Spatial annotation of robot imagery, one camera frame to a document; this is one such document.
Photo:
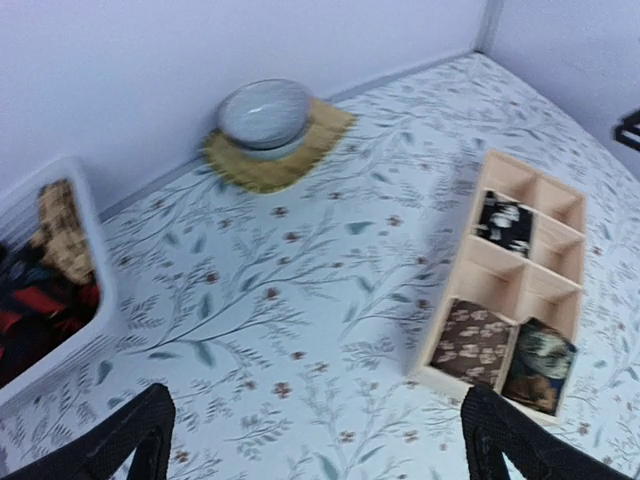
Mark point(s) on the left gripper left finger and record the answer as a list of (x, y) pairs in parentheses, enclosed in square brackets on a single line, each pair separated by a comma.
[(141, 429)]

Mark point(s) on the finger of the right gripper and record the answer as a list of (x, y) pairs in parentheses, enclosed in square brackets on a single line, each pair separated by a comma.
[(627, 130)]

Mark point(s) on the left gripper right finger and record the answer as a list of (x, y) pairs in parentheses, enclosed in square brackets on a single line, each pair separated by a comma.
[(496, 432)]

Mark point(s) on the brown green patterned tie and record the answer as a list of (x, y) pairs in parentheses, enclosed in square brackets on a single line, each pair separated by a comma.
[(541, 363)]

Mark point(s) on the wooden compartment box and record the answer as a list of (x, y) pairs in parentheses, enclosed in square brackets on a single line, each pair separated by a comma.
[(547, 284)]

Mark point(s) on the rolled dark patterned tie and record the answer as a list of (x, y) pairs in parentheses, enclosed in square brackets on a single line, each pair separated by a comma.
[(473, 344)]

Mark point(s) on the rolled black tie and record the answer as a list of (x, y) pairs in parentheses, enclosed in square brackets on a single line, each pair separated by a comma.
[(506, 224)]

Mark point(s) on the dark red patterned tie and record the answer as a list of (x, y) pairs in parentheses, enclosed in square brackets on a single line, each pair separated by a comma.
[(40, 309)]

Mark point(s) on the floral tablecloth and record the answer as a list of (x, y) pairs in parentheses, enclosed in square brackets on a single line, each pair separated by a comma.
[(282, 324)]

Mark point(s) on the yellow spotted tie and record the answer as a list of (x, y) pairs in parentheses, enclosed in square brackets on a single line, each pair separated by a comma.
[(61, 235)]

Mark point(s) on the white plastic basket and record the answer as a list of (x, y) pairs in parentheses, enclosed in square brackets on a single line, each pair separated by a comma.
[(19, 221)]

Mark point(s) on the yellow woven mat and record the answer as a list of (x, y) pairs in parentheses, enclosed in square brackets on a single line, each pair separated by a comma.
[(273, 170)]

